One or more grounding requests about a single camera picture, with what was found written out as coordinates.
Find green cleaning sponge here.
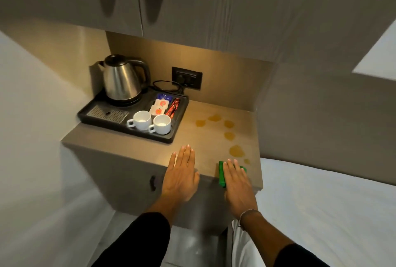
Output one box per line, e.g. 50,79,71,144
218,160,247,189

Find black kettle base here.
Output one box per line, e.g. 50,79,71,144
105,94,143,107

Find brown liquid spill spots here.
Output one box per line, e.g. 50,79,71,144
195,114,251,165

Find wide grey upper cabinet door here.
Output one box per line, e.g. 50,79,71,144
135,0,396,63

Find person's left forearm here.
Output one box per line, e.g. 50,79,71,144
92,196,186,267

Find black plastic serving tray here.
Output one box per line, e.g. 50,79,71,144
77,85,189,144

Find person's right hand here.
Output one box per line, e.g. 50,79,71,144
223,159,258,218

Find person's left hand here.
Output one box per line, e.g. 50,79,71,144
161,144,200,204

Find white ceramic cup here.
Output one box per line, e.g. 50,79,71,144
148,114,172,135
126,110,153,131

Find person's right forearm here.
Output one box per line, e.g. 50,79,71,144
239,211,322,267

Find bed with white sheet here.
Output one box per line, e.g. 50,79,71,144
230,157,396,267

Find silver wrist bracelet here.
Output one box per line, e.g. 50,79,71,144
238,209,262,231

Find grey lower cabinet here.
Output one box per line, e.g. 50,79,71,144
61,100,264,237

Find black power cable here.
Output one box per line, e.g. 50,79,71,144
152,80,188,96

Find black wall power socket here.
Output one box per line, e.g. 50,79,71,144
172,66,203,91

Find red stick packets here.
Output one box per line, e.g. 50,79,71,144
165,98,181,119

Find stainless steel electric kettle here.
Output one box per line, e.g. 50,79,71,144
98,54,151,101

